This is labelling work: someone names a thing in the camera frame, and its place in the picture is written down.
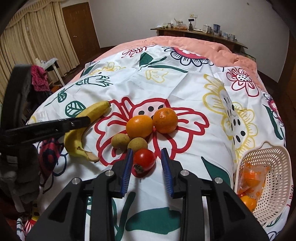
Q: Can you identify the wooden wardrobe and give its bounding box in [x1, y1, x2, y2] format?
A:
[278, 32, 295, 131]

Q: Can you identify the pink quilt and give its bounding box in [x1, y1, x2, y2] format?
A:
[69, 36, 266, 92]

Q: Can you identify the plastic bag of oranges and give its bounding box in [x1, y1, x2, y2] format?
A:
[236, 163, 271, 201]

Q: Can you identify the floral white bed sheet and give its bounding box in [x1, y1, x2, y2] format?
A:
[16, 45, 285, 240]

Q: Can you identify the smooth orange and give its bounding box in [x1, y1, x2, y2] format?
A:
[126, 115, 154, 138]

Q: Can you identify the pink cloth on chair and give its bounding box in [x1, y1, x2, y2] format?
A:
[31, 65, 50, 92]

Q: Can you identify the cream plastic basket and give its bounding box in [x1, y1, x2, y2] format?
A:
[234, 141, 292, 227]

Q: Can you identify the beige curtain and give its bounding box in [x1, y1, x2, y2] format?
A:
[1, 1, 79, 98]

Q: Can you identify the brown wooden door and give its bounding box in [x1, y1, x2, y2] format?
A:
[62, 3, 100, 63]

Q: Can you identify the green longan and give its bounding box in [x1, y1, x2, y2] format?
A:
[127, 137, 148, 153]
[111, 133, 130, 151]

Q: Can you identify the yellow banana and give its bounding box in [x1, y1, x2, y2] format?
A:
[64, 100, 111, 163]

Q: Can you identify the mandarin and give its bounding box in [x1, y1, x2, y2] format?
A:
[152, 108, 178, 133]

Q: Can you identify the right green longan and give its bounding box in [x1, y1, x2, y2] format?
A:
[127, 137, 148, 153]

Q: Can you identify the left green longan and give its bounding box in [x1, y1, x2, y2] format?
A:
[111, 133, 130, 151]

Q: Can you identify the wooden sideboard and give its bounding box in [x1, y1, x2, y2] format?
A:
[151, 28, 248, 53]

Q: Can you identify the white folding table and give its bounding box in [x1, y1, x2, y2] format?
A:
[35, 57, 65, 86]

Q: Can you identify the red tomato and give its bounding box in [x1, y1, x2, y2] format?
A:
[133, 149, 156, 175]
[238, 192, 246, 198]

